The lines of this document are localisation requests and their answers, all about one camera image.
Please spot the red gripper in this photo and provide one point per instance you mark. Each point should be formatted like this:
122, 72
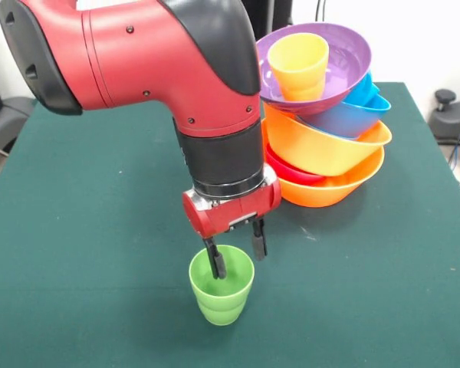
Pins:
230, 214

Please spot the green cup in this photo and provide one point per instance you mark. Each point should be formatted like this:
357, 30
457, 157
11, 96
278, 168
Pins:
222, 303

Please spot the small magenta bowl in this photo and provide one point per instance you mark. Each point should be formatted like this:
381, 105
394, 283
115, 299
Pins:
287, 170

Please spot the large orange bowl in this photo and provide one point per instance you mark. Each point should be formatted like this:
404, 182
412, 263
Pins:
310, 149
318, 195

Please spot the large blue bowl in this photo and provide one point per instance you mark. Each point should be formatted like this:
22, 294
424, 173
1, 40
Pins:
345, 120

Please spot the orange cup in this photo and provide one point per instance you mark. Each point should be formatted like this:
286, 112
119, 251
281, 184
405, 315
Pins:
301, 80

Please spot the blue ribbed-bottom bowl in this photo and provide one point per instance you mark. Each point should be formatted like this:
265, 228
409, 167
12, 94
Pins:
364, 92

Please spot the large purple bowl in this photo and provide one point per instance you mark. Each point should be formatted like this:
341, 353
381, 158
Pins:
345, 65

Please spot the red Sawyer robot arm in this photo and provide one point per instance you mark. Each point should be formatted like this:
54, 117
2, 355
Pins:
138, 76

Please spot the dark green tablecloth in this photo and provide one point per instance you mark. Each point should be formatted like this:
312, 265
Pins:
99, 191

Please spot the black pedestal foot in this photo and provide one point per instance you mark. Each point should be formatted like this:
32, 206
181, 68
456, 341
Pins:
452, 122
7, 115

